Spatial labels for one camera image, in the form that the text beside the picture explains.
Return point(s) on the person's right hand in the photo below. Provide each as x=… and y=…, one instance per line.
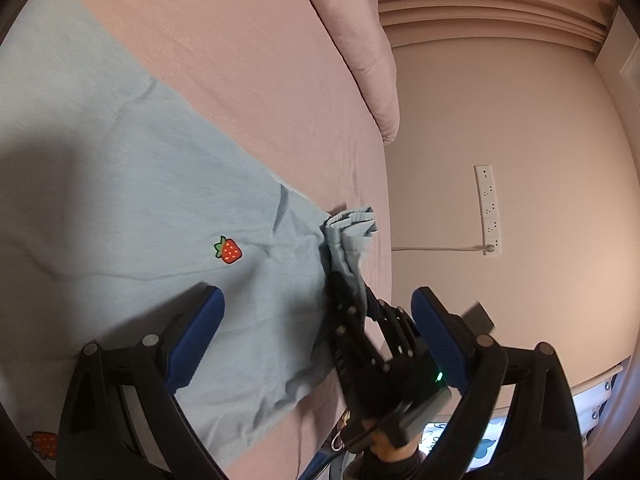
x=386, y=447

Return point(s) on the person's right forearm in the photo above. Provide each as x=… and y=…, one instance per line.
x=390, y=471

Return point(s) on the pink duvet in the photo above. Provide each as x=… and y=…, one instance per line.
x=350, y=35

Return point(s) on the pink curtain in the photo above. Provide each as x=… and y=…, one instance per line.
x=500, y=10

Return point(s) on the light blue pants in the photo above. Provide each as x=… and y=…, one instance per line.
x=150, y=185

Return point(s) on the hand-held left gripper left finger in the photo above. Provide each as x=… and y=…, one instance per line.
x=200, y=330

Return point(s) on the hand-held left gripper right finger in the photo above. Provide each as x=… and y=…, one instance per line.
x=440, y=340

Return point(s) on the pink bed sheet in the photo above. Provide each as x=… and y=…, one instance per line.
x=250, y=60

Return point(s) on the white blue printed cloth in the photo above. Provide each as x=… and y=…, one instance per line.
x=482, y=447

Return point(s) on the white power strip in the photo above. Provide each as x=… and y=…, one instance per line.
x=487, y=210

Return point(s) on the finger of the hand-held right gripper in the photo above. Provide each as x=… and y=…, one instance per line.
x=395, y=327
x=345, y=320

